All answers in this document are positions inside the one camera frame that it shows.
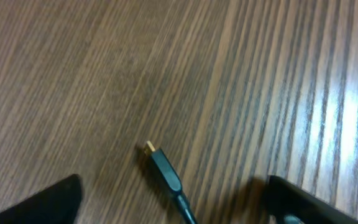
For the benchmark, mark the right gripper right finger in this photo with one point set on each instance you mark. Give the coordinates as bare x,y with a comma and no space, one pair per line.
289,204

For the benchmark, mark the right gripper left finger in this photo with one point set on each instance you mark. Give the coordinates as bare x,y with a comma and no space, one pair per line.
57,204

